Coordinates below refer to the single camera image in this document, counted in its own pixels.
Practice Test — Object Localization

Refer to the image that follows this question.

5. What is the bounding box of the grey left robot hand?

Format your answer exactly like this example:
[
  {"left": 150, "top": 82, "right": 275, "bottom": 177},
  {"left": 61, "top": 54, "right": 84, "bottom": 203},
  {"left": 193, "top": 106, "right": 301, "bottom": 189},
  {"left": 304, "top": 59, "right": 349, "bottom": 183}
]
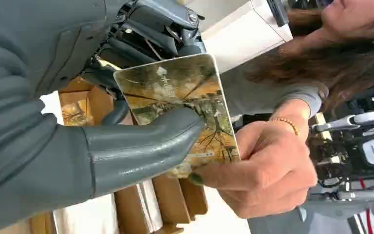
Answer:
[{"left": 0, "top": 0, "right": 207, "bottom": 234}]

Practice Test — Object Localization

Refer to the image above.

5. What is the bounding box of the red cable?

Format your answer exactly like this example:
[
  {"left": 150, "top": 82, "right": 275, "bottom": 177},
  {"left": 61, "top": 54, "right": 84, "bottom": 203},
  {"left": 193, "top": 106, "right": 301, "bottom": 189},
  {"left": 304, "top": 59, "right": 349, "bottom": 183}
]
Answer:
[{"left": 358, "top": 178, "right": 374, "bottom": 234}]

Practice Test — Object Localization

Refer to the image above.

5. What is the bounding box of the card with autumn tree print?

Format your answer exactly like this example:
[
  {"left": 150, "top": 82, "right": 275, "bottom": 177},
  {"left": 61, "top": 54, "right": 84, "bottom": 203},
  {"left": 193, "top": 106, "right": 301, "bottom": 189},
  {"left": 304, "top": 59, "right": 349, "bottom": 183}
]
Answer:
[{"left": 113, "top": 53, "right": 241, "bottom": 180}]

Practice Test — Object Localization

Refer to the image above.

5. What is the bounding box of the wooden card box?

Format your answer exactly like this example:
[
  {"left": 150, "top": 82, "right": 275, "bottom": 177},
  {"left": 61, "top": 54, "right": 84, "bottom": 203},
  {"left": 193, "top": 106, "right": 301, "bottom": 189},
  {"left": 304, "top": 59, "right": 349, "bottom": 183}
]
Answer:
[{"left": 0, "top": 77, "right": 209, "bottom": 234}]

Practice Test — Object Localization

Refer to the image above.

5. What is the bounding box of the gold bead bracelet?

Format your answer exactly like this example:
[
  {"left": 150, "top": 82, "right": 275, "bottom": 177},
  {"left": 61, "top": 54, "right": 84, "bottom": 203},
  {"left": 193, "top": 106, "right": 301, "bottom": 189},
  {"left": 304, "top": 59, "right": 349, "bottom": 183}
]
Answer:
[{"left": 268, "top": 117, "right": 300, "bottom": 137}]

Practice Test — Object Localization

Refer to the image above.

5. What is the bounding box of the black device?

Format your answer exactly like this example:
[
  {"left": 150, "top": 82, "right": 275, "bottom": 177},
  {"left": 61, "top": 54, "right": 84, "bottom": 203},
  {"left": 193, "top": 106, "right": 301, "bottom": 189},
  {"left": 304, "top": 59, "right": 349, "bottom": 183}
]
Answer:
[{"left": 265, "top": 0, "right": 290, "bottom": 28}]

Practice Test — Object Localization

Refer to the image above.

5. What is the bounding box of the card with yellow print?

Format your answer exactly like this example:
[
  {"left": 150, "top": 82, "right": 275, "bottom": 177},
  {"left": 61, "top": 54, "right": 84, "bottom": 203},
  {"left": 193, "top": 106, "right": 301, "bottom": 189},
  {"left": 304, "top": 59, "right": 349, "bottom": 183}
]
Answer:
[{"left": 61, "top": 99, "right": 94, "bottom": 127}]

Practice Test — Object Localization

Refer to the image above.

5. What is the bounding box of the ribbed grey left arm sleeve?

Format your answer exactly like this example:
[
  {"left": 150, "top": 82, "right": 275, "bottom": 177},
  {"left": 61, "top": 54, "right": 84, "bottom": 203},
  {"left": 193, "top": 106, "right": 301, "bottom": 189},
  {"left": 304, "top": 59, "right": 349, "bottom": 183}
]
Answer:
[{"left": 0, "top": 30, "right": 47, "bottom": 154}]

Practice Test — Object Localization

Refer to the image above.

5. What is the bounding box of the person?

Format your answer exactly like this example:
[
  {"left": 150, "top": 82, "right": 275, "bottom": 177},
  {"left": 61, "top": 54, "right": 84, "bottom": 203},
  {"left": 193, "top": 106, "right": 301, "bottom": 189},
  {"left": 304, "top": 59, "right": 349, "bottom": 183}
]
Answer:
[{"left": 245, "top": 0, "right": 374, "bottom": 114}]

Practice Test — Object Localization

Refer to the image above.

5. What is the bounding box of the white card stack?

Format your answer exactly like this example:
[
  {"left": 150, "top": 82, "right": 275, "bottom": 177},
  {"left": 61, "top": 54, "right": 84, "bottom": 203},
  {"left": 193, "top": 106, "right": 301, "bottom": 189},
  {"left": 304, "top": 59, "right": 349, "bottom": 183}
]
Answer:
[{"left": 137, "top": 180, "right": 165, "bottom": 233}]

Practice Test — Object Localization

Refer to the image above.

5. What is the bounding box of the white cabinet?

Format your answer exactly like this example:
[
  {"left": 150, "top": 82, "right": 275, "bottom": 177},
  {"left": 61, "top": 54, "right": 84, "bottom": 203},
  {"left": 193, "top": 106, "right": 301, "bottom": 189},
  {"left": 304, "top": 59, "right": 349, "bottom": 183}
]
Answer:
[{"left": 180, "top": 0, "right": 294, "bottom": 74}]

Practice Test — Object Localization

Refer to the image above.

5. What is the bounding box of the person's hand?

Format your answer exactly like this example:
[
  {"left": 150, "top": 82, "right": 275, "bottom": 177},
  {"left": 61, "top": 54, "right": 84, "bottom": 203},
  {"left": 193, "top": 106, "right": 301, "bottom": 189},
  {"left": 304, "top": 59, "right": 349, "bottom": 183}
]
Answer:
[{"left": 188, "top": 120, "right": 318, "bottom": 220}]

